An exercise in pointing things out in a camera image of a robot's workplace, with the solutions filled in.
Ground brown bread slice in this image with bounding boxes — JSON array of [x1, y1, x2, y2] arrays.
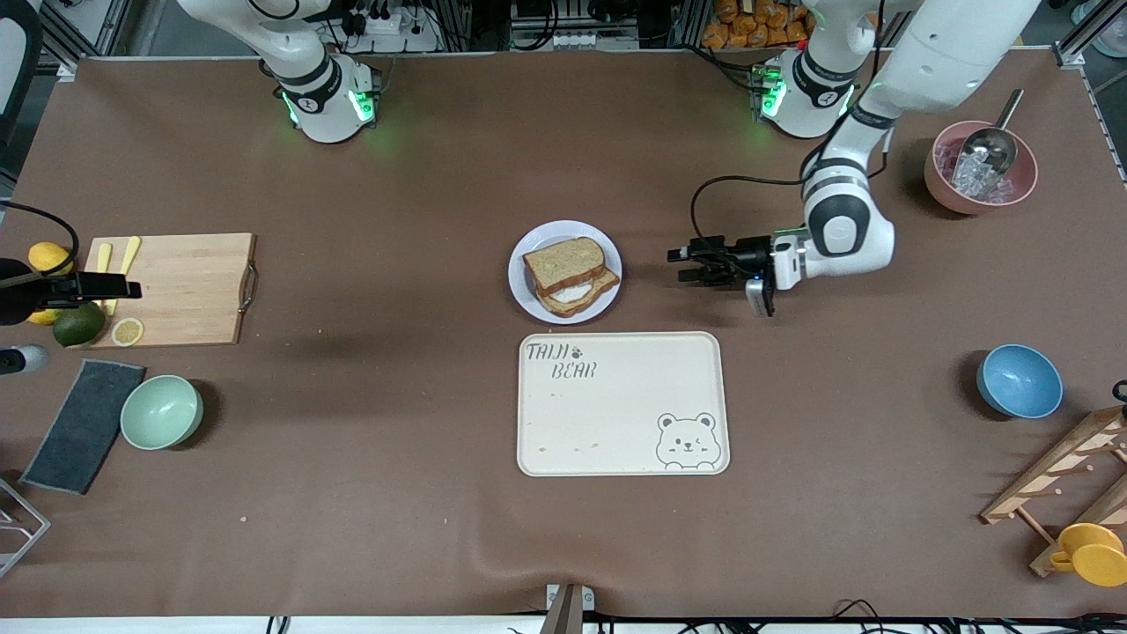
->
[[523, 237, 607, 298], [534, 269, 622, 319]]

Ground white round plate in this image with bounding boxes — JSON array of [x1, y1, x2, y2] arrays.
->
[[508, 220, 623, 326]]

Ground green avocado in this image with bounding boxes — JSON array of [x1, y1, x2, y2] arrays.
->
[[52, 301, 107, 348]]

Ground yellow plastic knife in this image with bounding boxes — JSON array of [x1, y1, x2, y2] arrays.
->
[[104, 236, 142, 316]]

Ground wooden cutting board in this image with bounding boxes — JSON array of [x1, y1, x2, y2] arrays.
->
[[75, 232, 259, 350]]

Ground mint green bowl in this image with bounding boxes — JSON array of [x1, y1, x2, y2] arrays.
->
[[120, 374, 204, 452]]

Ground dark grey cloth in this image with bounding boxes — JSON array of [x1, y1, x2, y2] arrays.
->
[[19, 358, 146, 496]]

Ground cream tray with bear print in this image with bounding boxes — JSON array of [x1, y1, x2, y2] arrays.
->
[[516, 331, 732, 478]]

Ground pink bowl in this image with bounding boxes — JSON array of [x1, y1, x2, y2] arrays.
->
[[923, 121, 1040, 216]]

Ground pile of orange bread rolls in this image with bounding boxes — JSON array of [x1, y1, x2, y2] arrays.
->
[[702, 0, 815, 49]]

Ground clear ice cubes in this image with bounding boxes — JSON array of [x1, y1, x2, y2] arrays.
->
[[938, 141, 1027, 203]]

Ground white socket strip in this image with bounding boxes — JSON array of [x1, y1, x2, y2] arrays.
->
[[511, 25, 641, 52]]

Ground metal scoop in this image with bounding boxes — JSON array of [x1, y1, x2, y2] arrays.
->
[[954, 88, 1027, 177]]

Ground blue bowl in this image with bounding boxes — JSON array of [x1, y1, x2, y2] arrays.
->
[[976, 343, 1064, 420]]

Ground white power strip with plugs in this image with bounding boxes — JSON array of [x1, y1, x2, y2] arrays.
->
[[317, 9, 441, 54]]

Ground wooden peg rack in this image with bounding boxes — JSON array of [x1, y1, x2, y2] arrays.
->
[[980, 407, 1127, 579]]

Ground yellow cup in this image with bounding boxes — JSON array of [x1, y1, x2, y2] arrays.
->
[[1050, 523, 1127, 588]]

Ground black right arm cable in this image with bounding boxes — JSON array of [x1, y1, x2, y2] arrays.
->
[[0, 201, 80, 283]]

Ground aluminium frame profile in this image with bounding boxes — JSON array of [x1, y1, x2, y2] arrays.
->
[[1054, 0, 1127, 71], [40, 0, 133, 82]]

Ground metal wire rack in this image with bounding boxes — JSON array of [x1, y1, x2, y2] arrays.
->
[[0, 475, 52, 579]]

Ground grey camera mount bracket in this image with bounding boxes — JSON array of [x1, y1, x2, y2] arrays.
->
[[539, 583, 595, 634]]

